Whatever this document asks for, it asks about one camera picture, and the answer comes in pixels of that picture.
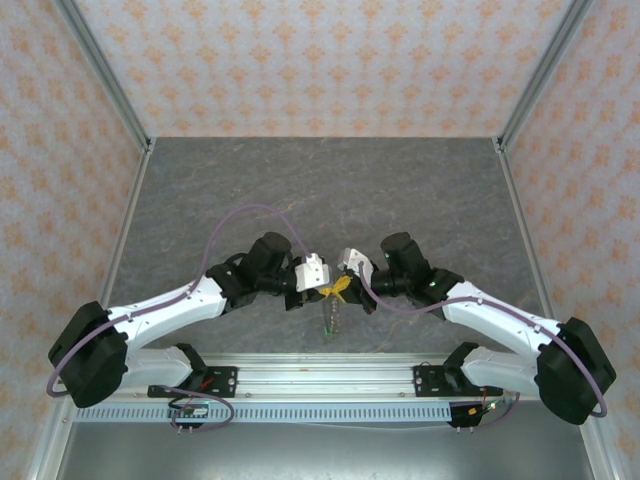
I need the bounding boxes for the steel keyring plate with rings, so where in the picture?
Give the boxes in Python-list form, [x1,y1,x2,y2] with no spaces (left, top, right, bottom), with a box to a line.
[318,293,347,347]

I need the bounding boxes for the aluminium table edge bar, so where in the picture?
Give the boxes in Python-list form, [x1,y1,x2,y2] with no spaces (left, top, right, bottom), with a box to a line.
[97,137,155,307]
[492,137,559,322]

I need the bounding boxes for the grey metal sheet panel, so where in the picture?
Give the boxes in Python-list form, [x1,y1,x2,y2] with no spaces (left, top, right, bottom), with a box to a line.
[52,421,604,480]

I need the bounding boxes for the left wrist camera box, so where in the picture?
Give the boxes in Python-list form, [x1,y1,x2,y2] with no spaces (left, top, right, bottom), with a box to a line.
[293,252,333,294]

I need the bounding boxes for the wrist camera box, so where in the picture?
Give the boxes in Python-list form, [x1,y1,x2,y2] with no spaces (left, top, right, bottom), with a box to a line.
[293,252,333,294]
[336,247,377,282]

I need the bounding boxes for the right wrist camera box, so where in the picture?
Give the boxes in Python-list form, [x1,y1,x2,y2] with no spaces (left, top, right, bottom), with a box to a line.
[336,247,377,282]

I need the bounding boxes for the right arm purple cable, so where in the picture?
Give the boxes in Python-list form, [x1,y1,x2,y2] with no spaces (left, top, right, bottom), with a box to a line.
[358,262,610,432]

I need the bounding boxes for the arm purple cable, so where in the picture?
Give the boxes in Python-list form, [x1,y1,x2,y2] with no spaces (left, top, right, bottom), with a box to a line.
[358,262,610,432]
[46,203,321,432]

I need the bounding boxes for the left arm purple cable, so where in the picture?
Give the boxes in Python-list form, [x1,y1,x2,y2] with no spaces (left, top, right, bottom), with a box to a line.
[46,203,321,432]

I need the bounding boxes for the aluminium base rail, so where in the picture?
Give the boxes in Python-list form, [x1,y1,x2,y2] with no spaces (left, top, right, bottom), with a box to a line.
[52,352,601,401]

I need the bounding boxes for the slotted grey cable duct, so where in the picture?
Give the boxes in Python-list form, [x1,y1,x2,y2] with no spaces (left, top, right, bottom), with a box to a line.
[73,404,455,423]

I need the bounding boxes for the small controller board with wires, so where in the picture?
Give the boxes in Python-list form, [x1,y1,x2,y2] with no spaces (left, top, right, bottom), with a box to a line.
[448,394,516,432]
[166,396,212,436]

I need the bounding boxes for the aluminium corner post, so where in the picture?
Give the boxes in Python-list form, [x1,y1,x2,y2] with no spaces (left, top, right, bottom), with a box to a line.
[492,0,596,154]
[52,0,154,154]

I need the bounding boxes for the aluminium front frame bar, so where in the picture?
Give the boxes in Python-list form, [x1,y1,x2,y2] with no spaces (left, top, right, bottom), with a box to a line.
[572,399,619,480]
[24,399,76,480]

